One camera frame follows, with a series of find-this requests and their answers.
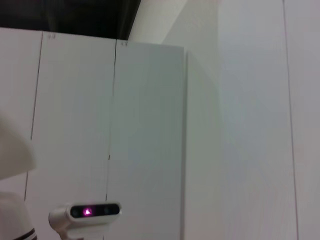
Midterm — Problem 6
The white robot body shell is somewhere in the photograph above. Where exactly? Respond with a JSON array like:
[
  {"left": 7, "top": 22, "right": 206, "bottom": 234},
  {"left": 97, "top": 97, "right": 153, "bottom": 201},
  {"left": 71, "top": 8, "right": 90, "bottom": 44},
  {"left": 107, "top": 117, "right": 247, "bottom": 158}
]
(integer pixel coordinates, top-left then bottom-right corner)
[{"left": 0, "top": 109, "right": 37, "bottom": 181}]

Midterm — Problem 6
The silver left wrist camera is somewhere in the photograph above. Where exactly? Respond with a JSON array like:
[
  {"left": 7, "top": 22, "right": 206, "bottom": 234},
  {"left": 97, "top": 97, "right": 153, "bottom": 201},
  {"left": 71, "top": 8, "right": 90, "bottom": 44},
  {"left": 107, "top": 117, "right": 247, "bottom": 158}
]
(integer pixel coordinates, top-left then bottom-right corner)
[{"left": 48, "top": 202, "right": 123, "bottom": 240}]

